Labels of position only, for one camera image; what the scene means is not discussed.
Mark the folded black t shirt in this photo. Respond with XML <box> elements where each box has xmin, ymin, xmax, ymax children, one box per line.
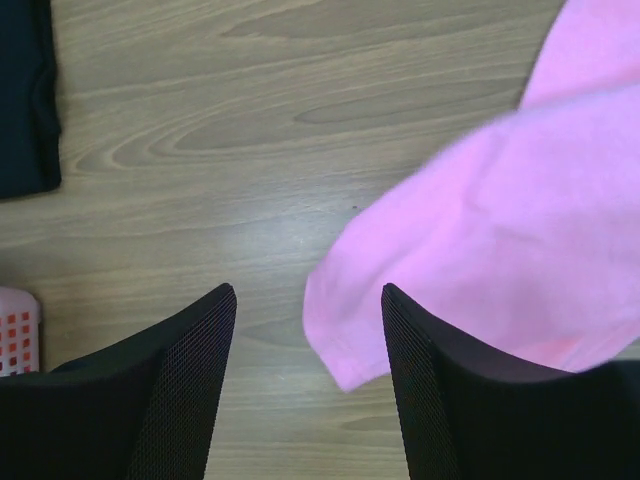
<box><xmin>1</xmin><ymin>0</ymin><xmax>61</xmax><ymax>199</ymax></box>

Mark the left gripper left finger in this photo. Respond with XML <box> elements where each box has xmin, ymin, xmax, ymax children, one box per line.
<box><xmin>1</xmin><ymin>283</ymin><xmax>237</xmax><ymax>479</ymax></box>

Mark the pink t shirt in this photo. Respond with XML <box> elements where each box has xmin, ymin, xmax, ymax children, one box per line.
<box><xmin>303</xmin><ymin>1</ymin><xmax>639</xmax><ymax>391</ymax></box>

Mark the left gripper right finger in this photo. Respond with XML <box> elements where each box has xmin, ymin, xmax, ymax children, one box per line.
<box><xmin>381</xmin><ymin>284</ymin><xmax>639</xmax><ymax>480</ymax></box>

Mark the white plastic laundry basket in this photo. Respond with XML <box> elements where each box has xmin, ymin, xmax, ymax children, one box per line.
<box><xmin>0</xmin><ymin>287</ymin><xmax>41</xmax><ymax>377</ymax></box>

